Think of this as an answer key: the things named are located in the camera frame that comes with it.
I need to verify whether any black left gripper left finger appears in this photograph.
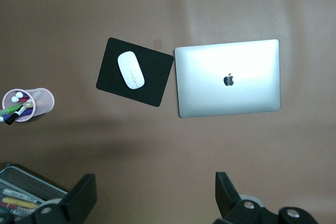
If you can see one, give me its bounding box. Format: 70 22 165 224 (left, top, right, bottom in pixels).
33 173 98 224

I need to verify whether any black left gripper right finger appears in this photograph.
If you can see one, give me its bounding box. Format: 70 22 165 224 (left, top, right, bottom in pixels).
213 171 319 224

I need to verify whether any silver laptop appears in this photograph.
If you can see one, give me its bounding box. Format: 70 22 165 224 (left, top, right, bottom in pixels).
174 39 281 119

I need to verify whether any yellow marker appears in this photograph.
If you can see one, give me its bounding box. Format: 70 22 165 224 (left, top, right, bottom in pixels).
2 196 38 209

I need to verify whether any silver marker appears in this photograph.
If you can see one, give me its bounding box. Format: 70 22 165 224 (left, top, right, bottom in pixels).
2 188 40 202

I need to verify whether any purple marker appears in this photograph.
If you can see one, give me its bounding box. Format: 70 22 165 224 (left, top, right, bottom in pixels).
0 106 36 123

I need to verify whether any black marker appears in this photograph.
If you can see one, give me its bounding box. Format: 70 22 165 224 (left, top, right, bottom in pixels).
4 102 34 126

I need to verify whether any green marker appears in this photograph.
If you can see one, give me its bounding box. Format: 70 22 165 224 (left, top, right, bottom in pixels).
0 104 24 117

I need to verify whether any dark mesh desk tray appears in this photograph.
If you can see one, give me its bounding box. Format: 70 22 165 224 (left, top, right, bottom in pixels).
0 162 70 224

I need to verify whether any pink mesh cup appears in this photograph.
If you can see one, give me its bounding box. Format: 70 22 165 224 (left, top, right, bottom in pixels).
2 87 56 123

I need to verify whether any white computer mouse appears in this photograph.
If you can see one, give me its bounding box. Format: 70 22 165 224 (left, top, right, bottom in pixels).
117 50 146 90

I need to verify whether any black mouse pad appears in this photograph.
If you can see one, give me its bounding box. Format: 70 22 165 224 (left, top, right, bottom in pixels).
95 37 175 109

